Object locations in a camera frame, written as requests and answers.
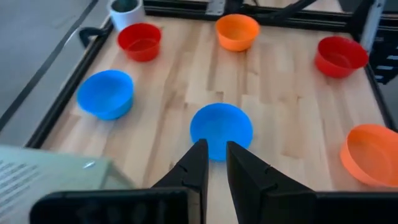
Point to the green plant in white pot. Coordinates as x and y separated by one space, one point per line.
127 20

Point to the red plastic mini bowl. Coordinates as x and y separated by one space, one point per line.
140 46
339 59

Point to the orange plastic mini bowl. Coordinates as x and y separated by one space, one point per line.
370 155
237 37

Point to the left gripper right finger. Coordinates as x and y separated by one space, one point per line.
248 174

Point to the blue plastic mini bowl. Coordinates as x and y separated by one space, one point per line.
105 94
220 124

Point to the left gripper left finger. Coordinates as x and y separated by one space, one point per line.
192 171

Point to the black aluminium table frame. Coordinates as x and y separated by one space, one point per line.
180 11

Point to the green perforated metal rack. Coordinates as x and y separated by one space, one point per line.
46 174

